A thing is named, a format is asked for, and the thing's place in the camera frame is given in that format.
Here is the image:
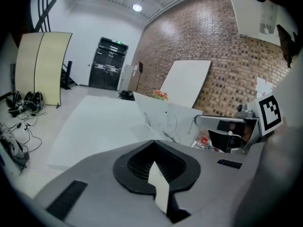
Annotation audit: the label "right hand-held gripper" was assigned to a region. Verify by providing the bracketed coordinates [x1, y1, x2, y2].
[194, 92, 284, 155]

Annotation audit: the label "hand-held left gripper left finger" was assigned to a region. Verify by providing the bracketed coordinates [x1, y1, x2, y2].
[33, 140, 171, 224]

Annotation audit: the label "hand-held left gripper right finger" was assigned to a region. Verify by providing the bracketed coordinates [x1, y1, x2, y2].
[153, 140, 248, 223]

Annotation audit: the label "red small items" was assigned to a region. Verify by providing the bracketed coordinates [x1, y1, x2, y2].
[200, 136, 214, 150]

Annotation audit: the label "orange flower bunch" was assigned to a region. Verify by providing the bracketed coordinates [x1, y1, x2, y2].
[153, 89, 169, 102]

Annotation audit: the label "white paper with pink notes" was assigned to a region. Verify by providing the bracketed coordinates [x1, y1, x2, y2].
[256, 76, 274, 99]

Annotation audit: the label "black equipment pile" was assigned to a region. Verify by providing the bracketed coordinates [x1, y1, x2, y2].
[118, 90, 136, 101]

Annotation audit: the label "black panel on stand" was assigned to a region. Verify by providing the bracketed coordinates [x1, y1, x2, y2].
[135, 61, 144, 92]

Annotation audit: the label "white cabinet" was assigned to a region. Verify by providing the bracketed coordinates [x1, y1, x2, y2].
[119, 64, 138, 92]

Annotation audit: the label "grey equipment case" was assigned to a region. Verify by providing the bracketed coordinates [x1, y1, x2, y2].
[0, 123, 30, 176]

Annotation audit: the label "black staircase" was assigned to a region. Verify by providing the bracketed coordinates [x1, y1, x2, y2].
[60, 60, 79, 90]

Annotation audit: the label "black double door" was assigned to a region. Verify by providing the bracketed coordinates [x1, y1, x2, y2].
[88, 36, 129, 91]

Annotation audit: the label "beige curved partition panel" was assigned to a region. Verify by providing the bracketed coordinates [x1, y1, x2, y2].
[15, 31, 73, 109]

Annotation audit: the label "white board leaning on wall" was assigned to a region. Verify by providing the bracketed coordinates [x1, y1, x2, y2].
[160, 60, 213, 109]

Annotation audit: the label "black floor cables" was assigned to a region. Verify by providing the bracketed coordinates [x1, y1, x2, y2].
[7, 111, 48, 154]

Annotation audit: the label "dark wall ornament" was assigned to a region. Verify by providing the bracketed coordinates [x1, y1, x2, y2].
[276, 24, 299, 69]

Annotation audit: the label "white hanging wall panel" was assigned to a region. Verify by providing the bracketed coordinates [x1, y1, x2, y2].
[224, 0, 288, 46]

